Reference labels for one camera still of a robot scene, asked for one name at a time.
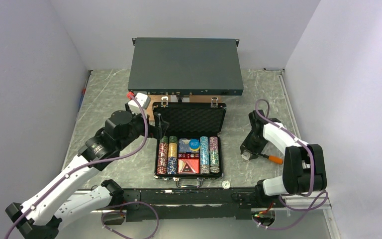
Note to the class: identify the red triangle card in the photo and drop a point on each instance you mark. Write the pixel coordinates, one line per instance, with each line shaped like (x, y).
(186, 167)

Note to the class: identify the white poker chip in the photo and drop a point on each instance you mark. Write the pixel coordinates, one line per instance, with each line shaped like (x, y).
(225, 184)
(246, 156)
(214, 170)

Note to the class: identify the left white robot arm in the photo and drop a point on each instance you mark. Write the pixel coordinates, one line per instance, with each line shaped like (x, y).
(46, 213)

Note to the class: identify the orange handled screwdriver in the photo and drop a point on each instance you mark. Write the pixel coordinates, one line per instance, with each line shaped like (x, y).
(273, 159)

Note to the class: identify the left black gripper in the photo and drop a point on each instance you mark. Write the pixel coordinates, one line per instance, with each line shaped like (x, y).
(160, 123)

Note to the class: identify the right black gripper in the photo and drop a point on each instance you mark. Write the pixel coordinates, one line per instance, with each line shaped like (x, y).
(246, 146)

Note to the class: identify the light blue chip column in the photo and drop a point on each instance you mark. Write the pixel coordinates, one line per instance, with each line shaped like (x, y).
(204, 155)

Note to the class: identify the wooden board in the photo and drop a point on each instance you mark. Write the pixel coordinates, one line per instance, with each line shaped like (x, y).
(185, 99)

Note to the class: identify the red dice row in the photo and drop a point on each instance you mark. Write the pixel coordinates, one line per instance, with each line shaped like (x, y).
(188, 156)

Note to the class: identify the black poker chip case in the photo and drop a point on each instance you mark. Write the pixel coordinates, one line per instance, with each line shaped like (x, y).
(192, 121)

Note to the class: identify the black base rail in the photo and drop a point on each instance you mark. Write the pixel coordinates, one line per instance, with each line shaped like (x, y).
(203, 203)

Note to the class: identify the dark rack-mount server unit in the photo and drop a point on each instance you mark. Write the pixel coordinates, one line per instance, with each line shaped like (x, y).
(186, 66)

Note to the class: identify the blue playing card deck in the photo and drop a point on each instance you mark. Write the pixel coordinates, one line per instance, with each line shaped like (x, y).
(183, 145)

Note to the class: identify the red green chip column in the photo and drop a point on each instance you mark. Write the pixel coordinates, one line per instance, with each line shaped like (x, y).
(162, 156)

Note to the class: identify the blue dealer button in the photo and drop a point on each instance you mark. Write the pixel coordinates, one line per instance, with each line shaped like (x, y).
(194, 144)

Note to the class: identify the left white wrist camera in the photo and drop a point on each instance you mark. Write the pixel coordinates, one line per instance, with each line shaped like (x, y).
(142, 100)

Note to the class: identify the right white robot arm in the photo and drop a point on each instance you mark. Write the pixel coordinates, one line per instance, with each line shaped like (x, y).
(303, 163)

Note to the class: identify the green yellow blue chip column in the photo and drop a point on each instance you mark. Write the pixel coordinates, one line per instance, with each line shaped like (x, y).
(172, 155)

